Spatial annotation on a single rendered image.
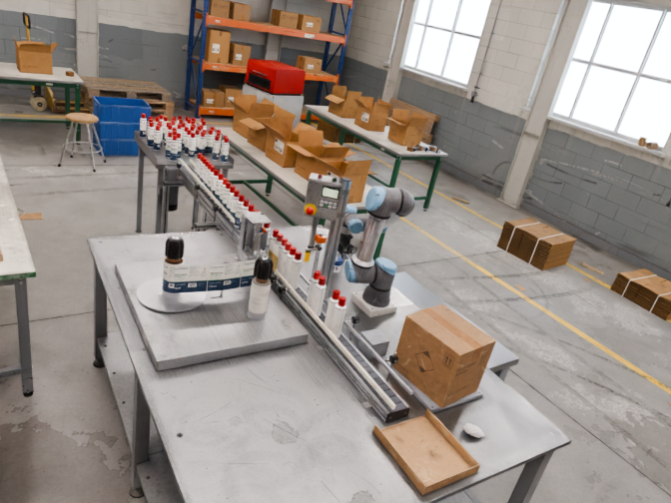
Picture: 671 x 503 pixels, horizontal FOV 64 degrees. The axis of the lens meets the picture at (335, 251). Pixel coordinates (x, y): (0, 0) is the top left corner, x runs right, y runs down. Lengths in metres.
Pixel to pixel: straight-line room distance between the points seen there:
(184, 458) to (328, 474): 0.48
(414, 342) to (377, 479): 0.61
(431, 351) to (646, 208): 5.51
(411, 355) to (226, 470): 0.90
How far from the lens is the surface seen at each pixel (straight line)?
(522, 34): 8.60
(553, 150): 8.07
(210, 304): 2.56
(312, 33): 10.18
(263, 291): 2.40
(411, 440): 2.14
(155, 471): 2.71
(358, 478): 1.96
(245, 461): 1.93
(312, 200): 2.56
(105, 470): 3.03
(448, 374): 2.22
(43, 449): 3.17
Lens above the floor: 2.25
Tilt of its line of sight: 25 degrees down
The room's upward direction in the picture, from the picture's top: 12 degrees clockwise
